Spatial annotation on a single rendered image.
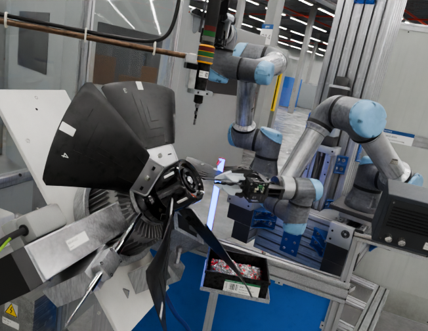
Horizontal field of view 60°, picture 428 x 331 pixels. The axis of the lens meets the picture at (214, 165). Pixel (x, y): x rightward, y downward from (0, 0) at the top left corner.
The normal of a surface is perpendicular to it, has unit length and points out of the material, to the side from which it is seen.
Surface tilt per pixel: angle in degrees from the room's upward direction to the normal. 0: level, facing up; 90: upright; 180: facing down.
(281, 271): 90
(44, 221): 50
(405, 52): 90
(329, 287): 90
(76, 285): 102
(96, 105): 70
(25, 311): 90
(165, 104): 38
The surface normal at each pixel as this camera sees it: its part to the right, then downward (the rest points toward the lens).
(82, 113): 0.77, 0.00
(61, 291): -0.18, 0.42
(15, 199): 0.93, 0.25
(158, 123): 0.27, -0.51
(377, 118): 0.39, 0.22
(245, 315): -0.32, 0.18
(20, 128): 0.82, -0.43
